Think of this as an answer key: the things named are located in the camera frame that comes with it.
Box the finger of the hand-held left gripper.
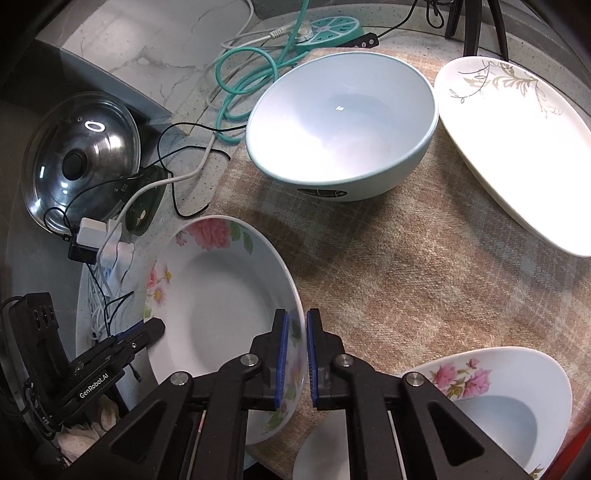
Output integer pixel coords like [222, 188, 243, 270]
[115, 318, 166, 347]
[93, 338, 153, 371]

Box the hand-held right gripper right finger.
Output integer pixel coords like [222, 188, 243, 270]
[307, 308, 532, 480]

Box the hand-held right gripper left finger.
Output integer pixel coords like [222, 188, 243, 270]
[58, 308, 291, 480]

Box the pink floral deep plate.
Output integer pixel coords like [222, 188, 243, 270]
[399, 346, 573, 480]
[144, 215, 305, 446]

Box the light blue bowl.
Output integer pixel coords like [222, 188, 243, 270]
[246, 52, 439, 203]

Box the white leaf print plate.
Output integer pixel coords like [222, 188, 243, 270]
[434, 56, 591, 258]

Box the person's left hand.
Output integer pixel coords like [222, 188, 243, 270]
[56, 394, 123, 459]

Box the white power plug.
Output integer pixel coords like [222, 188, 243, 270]
[99, 240, 136, 271]

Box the black power adapter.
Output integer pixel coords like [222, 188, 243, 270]
[68, 235, 100, 264]

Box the beige plaid cloth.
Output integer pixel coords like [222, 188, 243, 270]
[203, 46, 591, 480]

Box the white power adapter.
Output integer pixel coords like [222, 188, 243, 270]
[76, 217, 110, 264]

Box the dark round power strip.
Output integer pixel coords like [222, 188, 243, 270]
[115, 165, 172, 237]

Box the glass pot lid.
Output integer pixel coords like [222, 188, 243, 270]
[22, 91, 141, 236]

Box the red container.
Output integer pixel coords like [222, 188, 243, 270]
[561, 427, 591, 480]

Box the teal round power strip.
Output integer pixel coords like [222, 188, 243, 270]
[295, 16, 379, 49]

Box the black tripod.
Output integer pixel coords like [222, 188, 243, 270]
[443, 0, 511, 63]

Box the thin black cable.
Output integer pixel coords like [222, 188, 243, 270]
[157, 122, 232, 219]

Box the white charger cable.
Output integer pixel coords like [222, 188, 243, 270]
[99, 83, 232, 268]

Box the teal power cable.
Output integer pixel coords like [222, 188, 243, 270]
[216, 0, 315, 146]

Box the black power cable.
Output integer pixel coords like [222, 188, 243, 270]
[362, 0, 419, 44]

